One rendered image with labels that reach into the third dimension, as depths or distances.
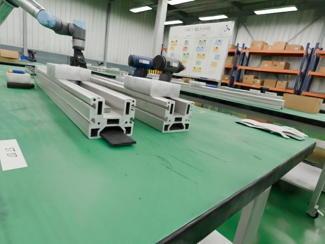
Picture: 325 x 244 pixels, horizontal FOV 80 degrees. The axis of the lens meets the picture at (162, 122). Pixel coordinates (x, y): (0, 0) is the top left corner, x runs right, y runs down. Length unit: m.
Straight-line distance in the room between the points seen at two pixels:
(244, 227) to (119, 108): 0.66
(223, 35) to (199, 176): 3.57
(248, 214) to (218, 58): 3.17
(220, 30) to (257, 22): 8.62
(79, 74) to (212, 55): 3.29
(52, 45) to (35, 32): 0.90
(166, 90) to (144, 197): 0.38
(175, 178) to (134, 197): 0.08
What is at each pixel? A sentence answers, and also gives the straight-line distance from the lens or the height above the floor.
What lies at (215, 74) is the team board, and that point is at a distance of 3.73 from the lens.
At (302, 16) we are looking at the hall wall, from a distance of 11.74.
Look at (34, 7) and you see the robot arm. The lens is 1.39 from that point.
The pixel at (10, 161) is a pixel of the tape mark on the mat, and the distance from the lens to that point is 0.34.
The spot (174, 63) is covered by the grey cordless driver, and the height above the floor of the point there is 0.98.
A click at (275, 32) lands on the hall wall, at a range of 11.87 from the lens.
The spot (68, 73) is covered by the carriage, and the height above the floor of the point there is 0.89.
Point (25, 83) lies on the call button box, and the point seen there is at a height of 0.80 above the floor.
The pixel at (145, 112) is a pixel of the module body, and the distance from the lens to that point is 0.59.
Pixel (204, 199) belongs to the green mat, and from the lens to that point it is 0.28.
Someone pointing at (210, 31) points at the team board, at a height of 1.81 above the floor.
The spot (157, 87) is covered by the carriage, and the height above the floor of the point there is 0.89.
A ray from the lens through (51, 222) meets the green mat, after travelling 0.23.
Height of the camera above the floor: 0.93
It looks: 14 degrees down
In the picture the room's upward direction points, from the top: 9 degrees clockwise
